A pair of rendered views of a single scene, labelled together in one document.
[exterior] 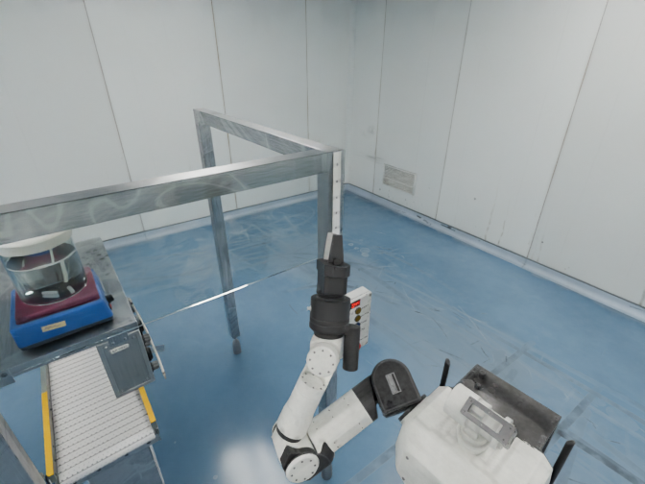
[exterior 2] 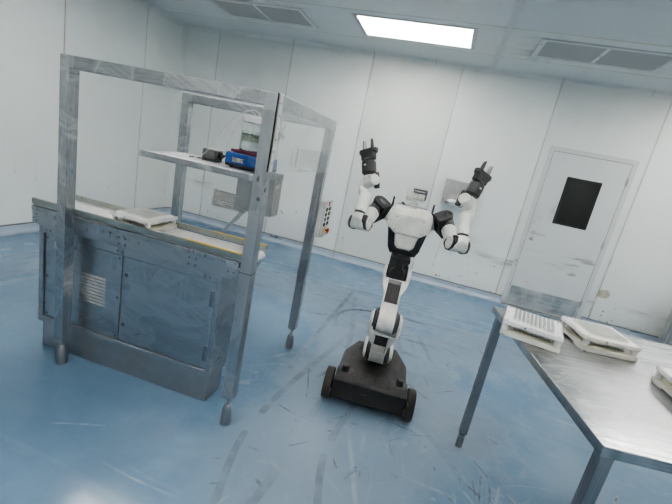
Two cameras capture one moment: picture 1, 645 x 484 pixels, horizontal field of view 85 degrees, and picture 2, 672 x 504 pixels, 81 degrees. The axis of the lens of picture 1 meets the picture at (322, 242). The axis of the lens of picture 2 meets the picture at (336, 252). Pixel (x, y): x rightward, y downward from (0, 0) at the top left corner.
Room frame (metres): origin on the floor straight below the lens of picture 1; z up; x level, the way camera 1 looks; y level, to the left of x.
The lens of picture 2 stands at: (-1.13, 1.66, 1.52)
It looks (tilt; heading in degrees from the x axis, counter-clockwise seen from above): 14 degrees down; 318
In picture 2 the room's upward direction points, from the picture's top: 12 degrees clockwise
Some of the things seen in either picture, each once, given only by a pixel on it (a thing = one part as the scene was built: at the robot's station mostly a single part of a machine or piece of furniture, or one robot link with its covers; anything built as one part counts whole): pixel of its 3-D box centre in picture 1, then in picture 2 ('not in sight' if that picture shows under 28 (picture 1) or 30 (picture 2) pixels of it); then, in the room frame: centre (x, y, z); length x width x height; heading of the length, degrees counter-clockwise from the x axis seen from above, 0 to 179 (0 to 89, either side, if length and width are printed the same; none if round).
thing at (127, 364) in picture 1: (120, 342); (258, 194); (0.79, 0.60, 1.22); 0.22 x 0.11 x 0.20; 37
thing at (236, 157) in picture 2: not in sight; (252, 161); (0.75, 0.68, 1.39); 0.21 x 0.20 x 0.09; 127
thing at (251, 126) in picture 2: not in sight; (255, 133); (0.75, 0.69, 1.53); 0.15 x 0.15 x 0.19
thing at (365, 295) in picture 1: (348, 323); (323, 217); (1.07, -0.10, 1.05); 0.17 x 0.06 x 0.26; 127
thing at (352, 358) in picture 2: not in sight; (374, 362); (0.43, -0.28, 0.19); 0.64 x 0.52 x 0.33; 130
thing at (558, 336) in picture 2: not in sight; (532, 322); (-0.48, -0.20, 0.95); 0.25 x 0.24 x 0.02; 113
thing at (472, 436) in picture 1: (474, 418); (414, 197); (0.45, -0.30, 1.35); 0.10 x 0.07 x 0.09; 40
